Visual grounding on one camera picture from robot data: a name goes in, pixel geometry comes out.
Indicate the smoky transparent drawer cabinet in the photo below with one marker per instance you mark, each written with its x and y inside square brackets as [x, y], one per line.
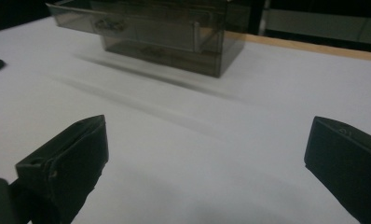
[211, 46]

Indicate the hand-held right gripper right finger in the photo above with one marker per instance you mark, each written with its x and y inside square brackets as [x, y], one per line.
[345, 161]

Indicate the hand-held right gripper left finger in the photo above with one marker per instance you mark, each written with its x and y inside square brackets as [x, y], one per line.
[68, 161]

